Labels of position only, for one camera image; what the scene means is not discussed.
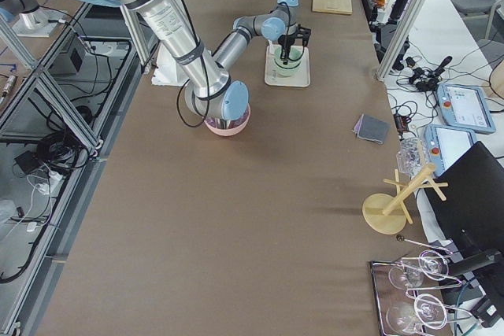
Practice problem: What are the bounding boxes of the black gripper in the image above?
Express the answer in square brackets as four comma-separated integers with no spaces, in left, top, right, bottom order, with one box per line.
[278,34,295,66]

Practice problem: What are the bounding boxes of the green bowl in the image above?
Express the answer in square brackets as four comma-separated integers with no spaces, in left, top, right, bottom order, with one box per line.
[273,47,303,72]
[273,61,301,77]

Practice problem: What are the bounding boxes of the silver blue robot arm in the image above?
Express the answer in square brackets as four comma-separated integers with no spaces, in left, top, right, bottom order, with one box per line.
[79,0,249,121]
[213,0,298,69]

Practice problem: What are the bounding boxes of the green bowl on tray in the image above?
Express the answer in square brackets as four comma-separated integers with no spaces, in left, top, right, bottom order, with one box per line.
[273,61,301,77]

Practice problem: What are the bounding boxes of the beige rabbit tray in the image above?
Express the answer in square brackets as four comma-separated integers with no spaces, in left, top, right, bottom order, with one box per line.
[265,43,311,88]

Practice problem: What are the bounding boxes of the wooden cutting board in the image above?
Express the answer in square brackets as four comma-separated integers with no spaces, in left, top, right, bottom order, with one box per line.
[312,0,352,15]

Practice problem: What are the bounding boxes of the pink bowl with ice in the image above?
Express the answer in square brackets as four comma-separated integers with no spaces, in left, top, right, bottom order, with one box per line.
[205,105,250,137]

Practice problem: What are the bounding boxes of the grey folded cloth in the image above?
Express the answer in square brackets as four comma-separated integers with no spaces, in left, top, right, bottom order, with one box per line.
[353,114,391,144]

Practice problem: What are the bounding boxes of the black water bottle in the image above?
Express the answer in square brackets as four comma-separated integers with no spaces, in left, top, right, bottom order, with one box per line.
[389,0,409,24]

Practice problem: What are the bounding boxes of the clear glass mug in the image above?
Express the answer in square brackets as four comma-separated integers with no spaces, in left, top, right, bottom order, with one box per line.
[396,137,429,177]

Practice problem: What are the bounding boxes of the blue teach pendant near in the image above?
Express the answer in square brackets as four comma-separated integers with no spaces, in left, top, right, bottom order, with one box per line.
[424,124,477,177]

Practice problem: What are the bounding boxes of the blue teach pendant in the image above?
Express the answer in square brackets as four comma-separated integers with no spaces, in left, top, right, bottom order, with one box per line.
[436,83,496,134]
[424,124,477,177]

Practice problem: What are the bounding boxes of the blue teach pendant far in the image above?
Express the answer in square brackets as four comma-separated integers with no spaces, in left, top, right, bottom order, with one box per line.
[436,83,496,134]

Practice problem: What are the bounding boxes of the wooden cup tree stand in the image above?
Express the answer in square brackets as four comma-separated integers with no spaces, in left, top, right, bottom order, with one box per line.
[362,158,448,234]

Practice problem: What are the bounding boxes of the black monitor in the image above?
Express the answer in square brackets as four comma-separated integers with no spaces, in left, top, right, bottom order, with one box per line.
[425,142,503,327]

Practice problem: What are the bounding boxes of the wine glass upper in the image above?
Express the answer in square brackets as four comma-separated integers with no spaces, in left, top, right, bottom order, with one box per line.
[388,249,448,290]

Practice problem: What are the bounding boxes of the metal wine glass rack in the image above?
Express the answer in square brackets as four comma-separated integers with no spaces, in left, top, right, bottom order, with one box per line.
[369,234,472,335]

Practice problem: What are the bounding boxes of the wine glass lower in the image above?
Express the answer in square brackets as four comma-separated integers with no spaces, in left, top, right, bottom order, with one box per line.
[386,294,447,335]

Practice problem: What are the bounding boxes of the white camera post with base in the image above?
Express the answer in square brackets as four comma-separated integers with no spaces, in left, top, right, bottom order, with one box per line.
[151,41,187,87]

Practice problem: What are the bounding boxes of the aluminium frame post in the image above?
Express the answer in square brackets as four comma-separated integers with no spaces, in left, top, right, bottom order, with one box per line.
[376,0,425,82]

